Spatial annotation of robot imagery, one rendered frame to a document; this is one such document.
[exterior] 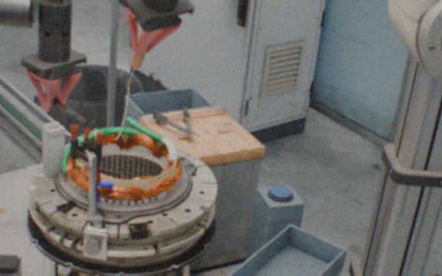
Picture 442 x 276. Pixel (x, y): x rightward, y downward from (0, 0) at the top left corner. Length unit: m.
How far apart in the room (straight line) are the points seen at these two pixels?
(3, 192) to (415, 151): 1.02
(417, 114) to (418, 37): 0.16
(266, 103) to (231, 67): 0.27
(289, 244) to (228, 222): 0.30
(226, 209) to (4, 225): 0.51
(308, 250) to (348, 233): 2.00
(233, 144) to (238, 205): 0.14
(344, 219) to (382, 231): 2.03
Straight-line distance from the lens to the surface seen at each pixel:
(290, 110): 3.90
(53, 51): 1.31
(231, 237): 1.59
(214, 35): 3.71
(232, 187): 1.52
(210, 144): 1.49
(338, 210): 3.42
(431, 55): 1.13
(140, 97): 1.69
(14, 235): 1.71
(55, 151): 1.27
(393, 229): 1.32
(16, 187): 1.88
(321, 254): 1.27
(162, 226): 1.17
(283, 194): 1.40
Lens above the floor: 1.75
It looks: 27 degrees down
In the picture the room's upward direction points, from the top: 7 degrees clockwise
